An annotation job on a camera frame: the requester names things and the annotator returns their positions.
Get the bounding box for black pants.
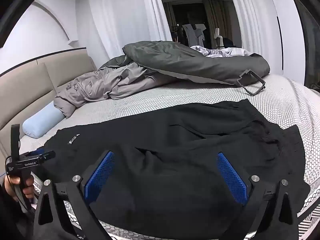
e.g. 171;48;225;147
35;100;310;239

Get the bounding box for person's left hand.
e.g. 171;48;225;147
4;175;34;202

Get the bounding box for light blue bolster pillow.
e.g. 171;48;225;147
22;101;65;139

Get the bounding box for beige upholstered headboard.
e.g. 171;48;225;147
1;48;97;157

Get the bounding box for light grey crumpled sheet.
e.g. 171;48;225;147
54;63;176;118

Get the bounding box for white textured mattress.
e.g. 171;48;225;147
15;73;320;240

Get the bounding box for white sheer curtain left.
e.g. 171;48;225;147
88;0;172;63

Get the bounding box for dark grey duvet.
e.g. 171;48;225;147
100;41;270;87

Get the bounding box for white striped bedding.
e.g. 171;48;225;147
191;46;252;58

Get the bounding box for white curtain right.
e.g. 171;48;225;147
223;0;270;55

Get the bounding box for black rectangular frame tool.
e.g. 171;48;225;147
236;69;266;96

